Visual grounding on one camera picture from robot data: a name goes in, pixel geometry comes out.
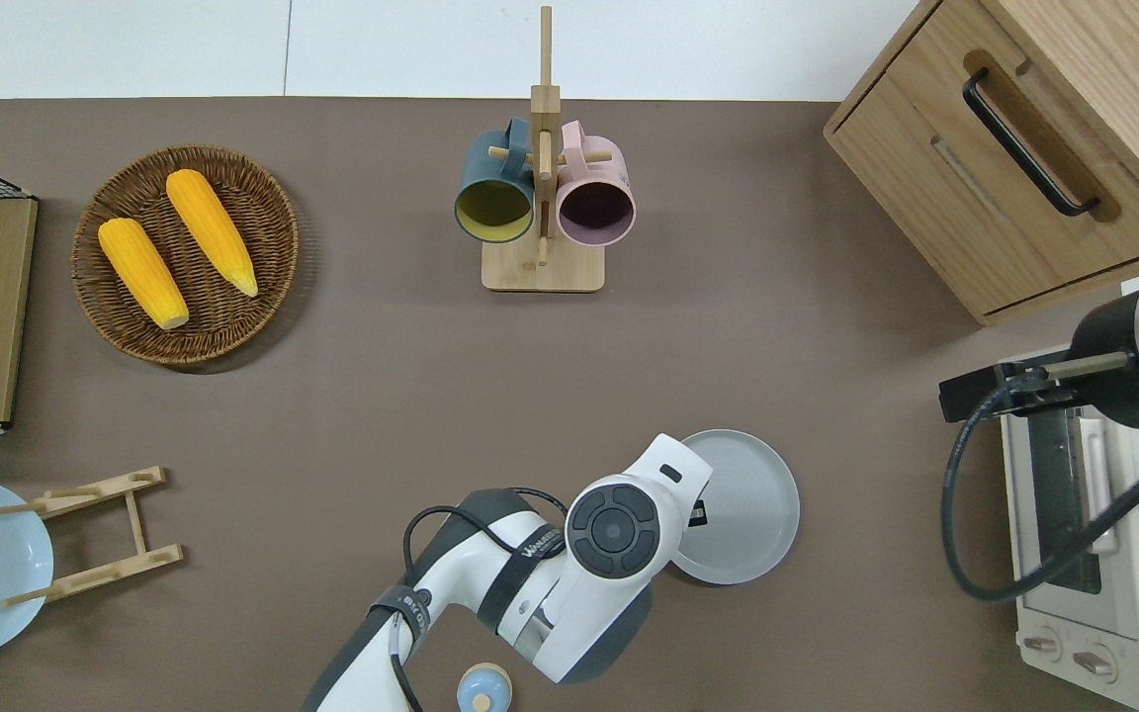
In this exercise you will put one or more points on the gray plate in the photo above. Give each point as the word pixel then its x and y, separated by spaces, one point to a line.
pixel 747 509

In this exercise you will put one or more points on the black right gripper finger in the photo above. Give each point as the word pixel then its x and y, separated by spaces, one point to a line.
pixel 967 396

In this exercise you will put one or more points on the yellow corn cob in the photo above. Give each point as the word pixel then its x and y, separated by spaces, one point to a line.
pixel 142 272
pixel 212 229

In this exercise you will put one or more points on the wooden mug tree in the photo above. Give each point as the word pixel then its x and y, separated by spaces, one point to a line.
pixel 542 269

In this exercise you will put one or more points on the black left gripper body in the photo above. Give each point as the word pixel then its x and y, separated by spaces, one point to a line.
pixel 699 513

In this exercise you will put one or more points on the dark blue mug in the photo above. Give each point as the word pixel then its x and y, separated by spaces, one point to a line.
pixel 493 208

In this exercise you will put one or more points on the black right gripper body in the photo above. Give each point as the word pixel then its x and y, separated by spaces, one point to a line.
pixel 1034 388

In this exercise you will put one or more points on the wooden cabinet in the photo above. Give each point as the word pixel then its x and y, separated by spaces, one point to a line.
pixel 925 168

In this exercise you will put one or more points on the brown wicker basket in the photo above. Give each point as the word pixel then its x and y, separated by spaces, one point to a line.
pixel 223 316

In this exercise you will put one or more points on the brown table mat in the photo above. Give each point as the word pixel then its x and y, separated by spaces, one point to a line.
pixel 382 396

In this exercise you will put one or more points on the pink mug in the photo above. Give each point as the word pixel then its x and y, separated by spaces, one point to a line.
pixel 596 208

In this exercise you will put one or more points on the small blue bell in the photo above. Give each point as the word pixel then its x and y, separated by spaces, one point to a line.
pixel 483 687

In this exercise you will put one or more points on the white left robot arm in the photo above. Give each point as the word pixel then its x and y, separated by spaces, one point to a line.
pixel 569 574

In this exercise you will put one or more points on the wooden plate rack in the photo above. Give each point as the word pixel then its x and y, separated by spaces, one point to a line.
pixel 125 569

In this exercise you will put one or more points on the white toaster oven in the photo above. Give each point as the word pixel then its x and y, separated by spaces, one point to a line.
pixel 1064 593

